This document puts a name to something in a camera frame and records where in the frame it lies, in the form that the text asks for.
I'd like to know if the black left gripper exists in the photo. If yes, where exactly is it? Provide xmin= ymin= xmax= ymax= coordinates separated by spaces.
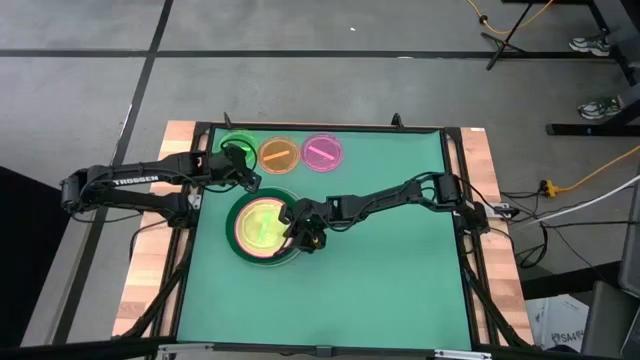
xmin=206 ymin=144 xmax=263 ymax=195

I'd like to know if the small translucent pink plate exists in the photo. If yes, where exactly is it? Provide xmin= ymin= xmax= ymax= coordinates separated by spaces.
xmin=300 ymin=132 xmax=345 ymax=174

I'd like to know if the silver aluminium extrusion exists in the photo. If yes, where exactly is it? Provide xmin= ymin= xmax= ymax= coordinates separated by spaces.
xmin=433 ymin=348 xmax=494 ymax=360
xmin=157 ymin=342 xmax=216 ymax=360

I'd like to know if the wooden table side plank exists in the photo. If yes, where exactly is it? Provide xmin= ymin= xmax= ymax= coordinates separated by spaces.
xmin=459 ymin=126 xmax=535 ymax=346
xmin=112 ymin=119 xmax=201 ymax=339

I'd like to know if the black tripod stand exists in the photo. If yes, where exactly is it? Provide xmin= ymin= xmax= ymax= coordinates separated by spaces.
xmin=479 ymin=0 xmax=534 ymax=72

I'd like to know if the white cardboard box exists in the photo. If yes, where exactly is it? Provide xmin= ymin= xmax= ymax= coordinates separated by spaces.
xmin=524 ymin=293 xmax=591 ymax=354

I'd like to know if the small translucent orange plate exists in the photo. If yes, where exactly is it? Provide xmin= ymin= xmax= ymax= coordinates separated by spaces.
xmin=258 ymin=135 xmax=302 ymax=175

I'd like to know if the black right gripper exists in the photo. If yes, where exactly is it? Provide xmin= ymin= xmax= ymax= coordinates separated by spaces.
xmin=278 ymin=198 xmax=332 ymax=254

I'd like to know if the large white plate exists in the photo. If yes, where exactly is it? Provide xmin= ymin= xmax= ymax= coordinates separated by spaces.
xmin=225 ymin=185 xmax=304 ymax=268

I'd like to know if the yellow extension cable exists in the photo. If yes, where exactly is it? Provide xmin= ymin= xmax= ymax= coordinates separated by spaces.
xmin=538 ymin=144 xmax=640 ymax=198
xmin=466 ymin=0 xmax=555 ymax=37

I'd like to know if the black table frame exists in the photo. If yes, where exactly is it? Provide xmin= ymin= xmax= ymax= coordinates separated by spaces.
xmin=114 ymin=112 xmax=536 ymax=360

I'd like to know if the small translucent green plate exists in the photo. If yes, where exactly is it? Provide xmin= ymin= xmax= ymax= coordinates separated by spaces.
xmin=218 ymin=129 xmax=259 ymax=164
xmin=237 ymin=199 xmax=293 ymax=256

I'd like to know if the white cable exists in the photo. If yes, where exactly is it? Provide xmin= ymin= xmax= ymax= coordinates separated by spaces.
xmin=519 ymin=174 xmax=640 ymax=226

